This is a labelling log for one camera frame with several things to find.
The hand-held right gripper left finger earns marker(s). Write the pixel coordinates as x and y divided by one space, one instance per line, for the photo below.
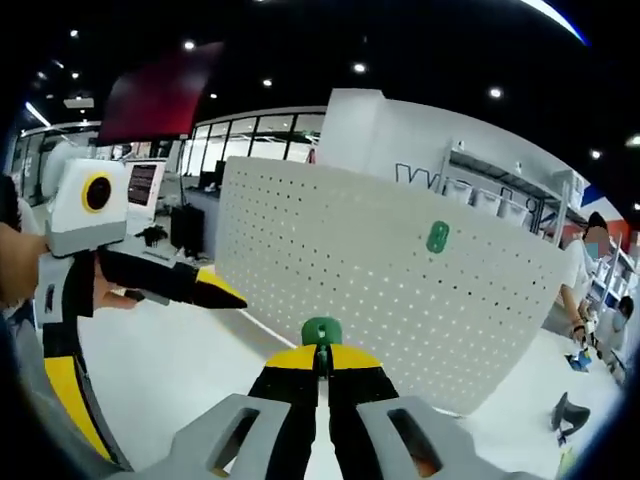
255 430

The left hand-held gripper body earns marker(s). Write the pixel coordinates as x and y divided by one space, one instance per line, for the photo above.
85 225

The dark red ceiling panel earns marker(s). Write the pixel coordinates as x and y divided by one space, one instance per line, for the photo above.
160 95

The grey metal shelf rack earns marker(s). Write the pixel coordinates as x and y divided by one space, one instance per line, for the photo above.
525 180

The blue mat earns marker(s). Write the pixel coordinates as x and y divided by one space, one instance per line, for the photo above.
580 361

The white framed display screen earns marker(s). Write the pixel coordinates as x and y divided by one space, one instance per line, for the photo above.
142 185

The yellow-green cloth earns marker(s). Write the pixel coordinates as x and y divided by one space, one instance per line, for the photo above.
567 460

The white perforated mounting plate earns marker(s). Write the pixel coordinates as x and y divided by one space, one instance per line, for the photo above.
360 290

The green hook assembly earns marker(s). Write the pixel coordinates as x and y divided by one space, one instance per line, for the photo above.
437 237
320 330

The white storage bin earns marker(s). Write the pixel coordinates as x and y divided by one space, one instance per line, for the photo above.
516 216
494 205

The black curved headband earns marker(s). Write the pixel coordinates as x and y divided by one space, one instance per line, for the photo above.
572 412

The black computer tower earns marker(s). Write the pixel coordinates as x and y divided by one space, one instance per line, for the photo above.
187 230

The person's left hand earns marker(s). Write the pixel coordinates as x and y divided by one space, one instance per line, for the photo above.
17 265

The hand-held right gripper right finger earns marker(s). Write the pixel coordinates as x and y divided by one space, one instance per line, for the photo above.
395 435

